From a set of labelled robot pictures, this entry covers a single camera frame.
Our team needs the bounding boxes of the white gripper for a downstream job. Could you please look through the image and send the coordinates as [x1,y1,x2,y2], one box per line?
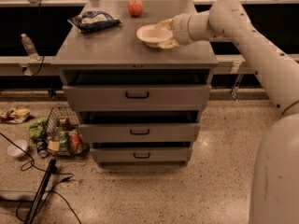
[155,13,193,49]

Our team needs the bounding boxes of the white paper bowl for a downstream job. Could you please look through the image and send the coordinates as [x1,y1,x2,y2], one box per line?
[136,24,172,48]

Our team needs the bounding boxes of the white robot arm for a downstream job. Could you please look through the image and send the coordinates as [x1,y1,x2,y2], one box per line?
[156,0,299,224]

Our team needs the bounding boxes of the red apple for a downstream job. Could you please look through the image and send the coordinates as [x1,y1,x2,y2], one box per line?
[127,0,144,17]

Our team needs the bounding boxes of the white bowl on floor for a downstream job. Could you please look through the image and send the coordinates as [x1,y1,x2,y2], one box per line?
[7,140,28,158]

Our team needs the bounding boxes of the grey drawer cabinet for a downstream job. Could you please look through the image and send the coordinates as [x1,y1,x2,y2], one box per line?
[51,0,219,168]

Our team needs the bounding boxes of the blue chip bag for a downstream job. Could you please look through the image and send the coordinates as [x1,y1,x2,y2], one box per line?
[67,11,121,33]

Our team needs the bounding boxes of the middle grey drawer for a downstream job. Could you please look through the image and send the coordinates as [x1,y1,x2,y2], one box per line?
[78,123,200,143]

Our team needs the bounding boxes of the grey drawer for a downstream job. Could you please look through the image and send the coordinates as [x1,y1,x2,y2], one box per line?
[63,85,210,112]
[78,123,200,143]
[90,147,192,163]

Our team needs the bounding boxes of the top grey drawer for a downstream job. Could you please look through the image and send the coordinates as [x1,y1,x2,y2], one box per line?
[63,85,210,112]

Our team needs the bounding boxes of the bottom grey drawer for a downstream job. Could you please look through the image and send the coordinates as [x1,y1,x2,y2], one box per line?
[90,147,192,163]

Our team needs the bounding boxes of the clear plastic water bottle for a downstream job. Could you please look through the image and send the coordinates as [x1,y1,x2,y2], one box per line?
[21,34,40,62]

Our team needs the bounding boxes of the red can in basket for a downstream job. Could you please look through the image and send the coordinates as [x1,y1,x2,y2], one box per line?
[69,131,82,154]

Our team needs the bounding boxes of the green can in basket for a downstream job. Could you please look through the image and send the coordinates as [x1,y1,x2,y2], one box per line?
[59,132,69,151]

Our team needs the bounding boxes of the green snack bag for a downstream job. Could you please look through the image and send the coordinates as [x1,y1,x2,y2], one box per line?
[26,117,48,142]

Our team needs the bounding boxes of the soda can on floor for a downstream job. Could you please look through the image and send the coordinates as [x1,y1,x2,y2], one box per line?
[36,139,48,158]

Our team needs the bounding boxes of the crumpled tan snack bag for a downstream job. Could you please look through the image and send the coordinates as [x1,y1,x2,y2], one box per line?
[0,108,30,123]

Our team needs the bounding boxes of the black bar on floor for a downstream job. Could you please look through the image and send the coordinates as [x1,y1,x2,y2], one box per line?
[24,159,56,224]

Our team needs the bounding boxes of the wire mesh basket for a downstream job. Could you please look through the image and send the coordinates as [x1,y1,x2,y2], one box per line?
[46,107,89,156]

